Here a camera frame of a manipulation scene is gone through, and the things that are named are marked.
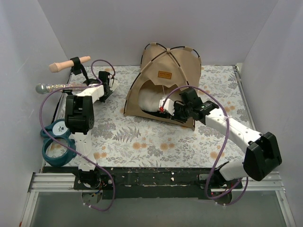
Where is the cream plush pillow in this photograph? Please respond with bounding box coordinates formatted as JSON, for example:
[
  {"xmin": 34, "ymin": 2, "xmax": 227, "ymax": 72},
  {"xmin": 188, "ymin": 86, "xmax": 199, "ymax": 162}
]
[{"xmin": 138, "ymin": 86, "xmax": 180, "ymax": 113}]

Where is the beige fabric pet tent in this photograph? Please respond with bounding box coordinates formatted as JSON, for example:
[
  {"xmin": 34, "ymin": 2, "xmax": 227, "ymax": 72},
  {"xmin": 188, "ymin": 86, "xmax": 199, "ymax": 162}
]
[{"xmin": 123, "ymin": 42, "xmax": 202, "ymax": 131}]

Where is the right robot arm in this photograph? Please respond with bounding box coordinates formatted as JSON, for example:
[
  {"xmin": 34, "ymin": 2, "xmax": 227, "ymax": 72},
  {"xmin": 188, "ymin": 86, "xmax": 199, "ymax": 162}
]
[{"xmin": 159, "ymin": 86, "xmax": 282, "ymax": 188}]

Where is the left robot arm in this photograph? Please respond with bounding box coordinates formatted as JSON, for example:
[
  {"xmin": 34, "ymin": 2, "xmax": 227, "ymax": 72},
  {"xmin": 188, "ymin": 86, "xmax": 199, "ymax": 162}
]
[{"xmin": 65, "ymin": 71, "xmax": 114, "ymax": 189}]

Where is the rear black microphone stand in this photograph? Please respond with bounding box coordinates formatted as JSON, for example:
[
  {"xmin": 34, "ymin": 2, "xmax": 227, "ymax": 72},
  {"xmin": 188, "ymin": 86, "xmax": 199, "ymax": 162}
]
[{"xmin": 70, "ymin": 57, "xmax": 99, "ymax": 86}]

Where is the peach toy microphone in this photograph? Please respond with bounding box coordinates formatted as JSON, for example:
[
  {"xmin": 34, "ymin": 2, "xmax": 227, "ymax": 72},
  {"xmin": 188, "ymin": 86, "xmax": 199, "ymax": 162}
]
[{"xmin": 49, "ymin": 56, "xmax": 91, "ymax": 73}]

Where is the silver glitter toy microphone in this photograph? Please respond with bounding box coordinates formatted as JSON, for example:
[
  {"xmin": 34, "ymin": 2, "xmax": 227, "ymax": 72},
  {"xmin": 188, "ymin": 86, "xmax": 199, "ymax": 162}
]
[{"xmin": 36, "ymin": 84, "xmax": 87, "ymax": 95}]

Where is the floral patterned table mat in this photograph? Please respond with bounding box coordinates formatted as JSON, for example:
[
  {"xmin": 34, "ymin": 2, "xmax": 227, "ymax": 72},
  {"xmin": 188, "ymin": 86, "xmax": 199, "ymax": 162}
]
[{"xmin": 56, "ymin": 65, "xmax": 262, "ymax": 169}]

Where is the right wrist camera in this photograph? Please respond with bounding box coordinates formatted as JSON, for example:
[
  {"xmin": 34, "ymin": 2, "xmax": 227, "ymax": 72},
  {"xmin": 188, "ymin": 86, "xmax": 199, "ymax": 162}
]
[{"xmin": 159, "ymin": 98, "xmax": 175, "ymax": 116}]

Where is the black table front frame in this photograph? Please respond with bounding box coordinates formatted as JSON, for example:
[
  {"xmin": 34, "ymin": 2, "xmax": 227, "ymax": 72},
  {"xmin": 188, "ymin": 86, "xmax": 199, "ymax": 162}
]
[{"xmin": 63, "ymin": 166, "xmax": 270, "ymax": 199}]

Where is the aluminium rail frame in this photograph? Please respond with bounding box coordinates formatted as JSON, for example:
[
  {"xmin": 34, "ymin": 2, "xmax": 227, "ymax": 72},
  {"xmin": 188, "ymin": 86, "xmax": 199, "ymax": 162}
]
[{"xmin": 20, "ymin": 172, "xmax": 295, "ymax": 227}]

